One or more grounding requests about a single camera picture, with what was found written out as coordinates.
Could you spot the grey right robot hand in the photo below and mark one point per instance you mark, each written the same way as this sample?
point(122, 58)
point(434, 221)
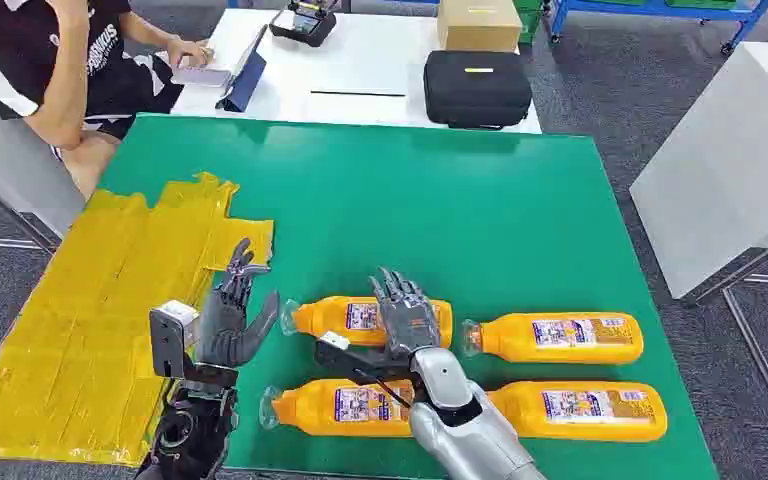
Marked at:
point(407, 324)

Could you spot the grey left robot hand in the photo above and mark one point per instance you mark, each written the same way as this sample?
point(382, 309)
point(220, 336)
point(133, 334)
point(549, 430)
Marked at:
point(222, 331)

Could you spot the orange drink bottle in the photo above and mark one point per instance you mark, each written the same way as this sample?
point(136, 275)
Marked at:
point(324, 318)
point(576, 411)
point(318, 407)
point(556, 338)

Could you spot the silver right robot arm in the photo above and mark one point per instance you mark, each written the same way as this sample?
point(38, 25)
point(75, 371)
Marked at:
point(470, 437)

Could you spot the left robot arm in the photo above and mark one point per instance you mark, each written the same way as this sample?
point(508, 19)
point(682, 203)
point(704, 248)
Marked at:
point(192, 424)

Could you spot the green mat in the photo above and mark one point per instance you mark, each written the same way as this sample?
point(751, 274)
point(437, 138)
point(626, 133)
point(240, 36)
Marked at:
point(424, 212)

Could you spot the yellow sheet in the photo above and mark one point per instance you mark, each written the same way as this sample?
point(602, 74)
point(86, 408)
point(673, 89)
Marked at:
point(106, 298)

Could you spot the thin black strip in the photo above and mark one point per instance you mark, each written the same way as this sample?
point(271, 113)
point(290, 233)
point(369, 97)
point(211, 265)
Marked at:
point(357, 93)

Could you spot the black zip case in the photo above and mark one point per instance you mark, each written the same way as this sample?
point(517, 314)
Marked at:
point(477, 89)

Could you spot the tablet with blue cover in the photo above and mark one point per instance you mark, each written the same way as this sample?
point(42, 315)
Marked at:
point(246, 79)

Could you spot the pale keyboard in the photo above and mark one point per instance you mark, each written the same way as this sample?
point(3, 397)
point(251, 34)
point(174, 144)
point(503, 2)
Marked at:
point(198, 76)

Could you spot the white desk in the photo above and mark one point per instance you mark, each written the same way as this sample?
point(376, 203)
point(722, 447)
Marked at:
point(364, 66)

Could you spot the cardboard box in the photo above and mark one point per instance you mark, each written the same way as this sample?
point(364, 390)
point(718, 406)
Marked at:
point(480, 26)

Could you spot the black handheld controller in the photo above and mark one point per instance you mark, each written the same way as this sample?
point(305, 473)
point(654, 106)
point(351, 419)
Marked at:
point(303, 23)

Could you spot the green crate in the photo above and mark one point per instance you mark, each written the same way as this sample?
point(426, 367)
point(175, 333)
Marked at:
point(528, 20)

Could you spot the person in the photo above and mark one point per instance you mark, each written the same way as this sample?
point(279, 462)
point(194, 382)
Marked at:
point(20, 60)

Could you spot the blue metal rack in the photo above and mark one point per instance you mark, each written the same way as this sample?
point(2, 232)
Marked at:
point(656, 8)

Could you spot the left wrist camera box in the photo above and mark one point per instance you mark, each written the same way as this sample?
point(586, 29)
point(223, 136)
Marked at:
point(168, 338)

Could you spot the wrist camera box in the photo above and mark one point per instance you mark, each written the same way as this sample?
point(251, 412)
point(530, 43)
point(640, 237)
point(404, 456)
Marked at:
point(168, 338)
point(357, 361)

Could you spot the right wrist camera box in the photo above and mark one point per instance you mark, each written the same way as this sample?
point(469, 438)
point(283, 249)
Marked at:
point(357, 361)

